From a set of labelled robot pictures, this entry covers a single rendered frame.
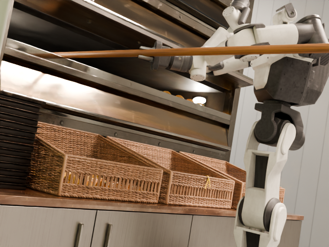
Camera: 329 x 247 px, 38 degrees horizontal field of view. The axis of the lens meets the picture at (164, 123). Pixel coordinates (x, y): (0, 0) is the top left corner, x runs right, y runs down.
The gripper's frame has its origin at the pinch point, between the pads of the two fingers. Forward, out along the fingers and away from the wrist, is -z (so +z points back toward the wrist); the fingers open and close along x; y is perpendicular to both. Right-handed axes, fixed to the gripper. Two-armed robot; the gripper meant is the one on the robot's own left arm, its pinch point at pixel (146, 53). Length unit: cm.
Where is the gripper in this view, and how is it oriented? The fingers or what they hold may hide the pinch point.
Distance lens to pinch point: 202.3
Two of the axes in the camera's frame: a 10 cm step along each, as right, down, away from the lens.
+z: 9.6, 1.7, 2.3
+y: -2.4, 0.5, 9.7
